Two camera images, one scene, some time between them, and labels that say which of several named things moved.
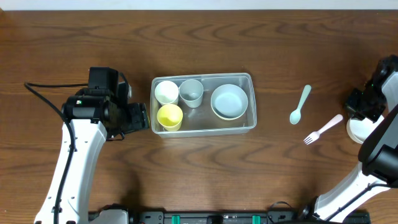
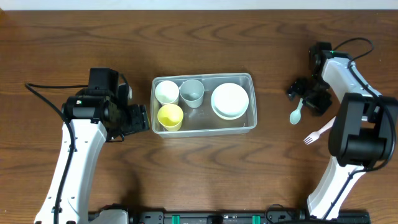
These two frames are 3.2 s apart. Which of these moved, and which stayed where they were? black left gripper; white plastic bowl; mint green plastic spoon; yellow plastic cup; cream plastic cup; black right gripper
Moved: white plastic bowl; black right gripper
Stayed: cream plastic cup; yellow plastic cup; mint green plastic spoon; black left gripper
